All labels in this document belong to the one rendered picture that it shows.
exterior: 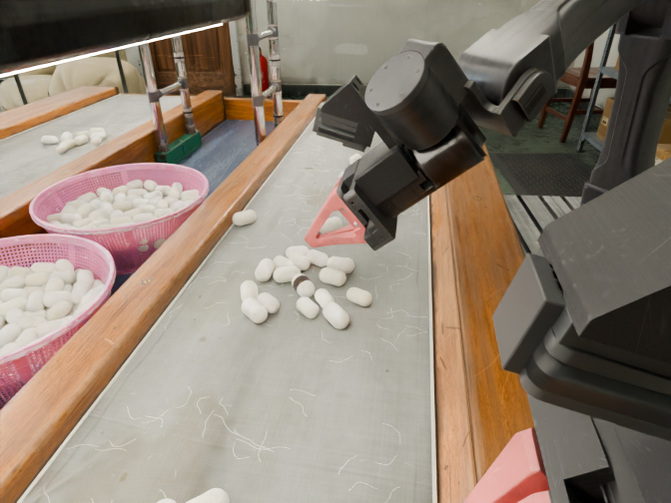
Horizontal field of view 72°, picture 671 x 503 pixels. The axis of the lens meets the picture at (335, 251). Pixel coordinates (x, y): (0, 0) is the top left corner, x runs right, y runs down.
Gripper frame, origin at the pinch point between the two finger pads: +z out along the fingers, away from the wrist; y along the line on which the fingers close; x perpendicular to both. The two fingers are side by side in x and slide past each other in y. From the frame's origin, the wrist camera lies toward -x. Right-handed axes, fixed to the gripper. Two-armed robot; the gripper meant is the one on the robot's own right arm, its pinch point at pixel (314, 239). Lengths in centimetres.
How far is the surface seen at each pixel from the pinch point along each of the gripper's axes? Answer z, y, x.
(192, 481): 8.4, 24.8, 3.1
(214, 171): 36, -53, -12
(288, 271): 6.7, -1.9, 2.2
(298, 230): 9.4, -15.9, 2.2
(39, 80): 262, -318, -155
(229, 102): 42, -98, -24
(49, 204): 40, -16, -25
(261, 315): 7.6, 6.5, 1.9
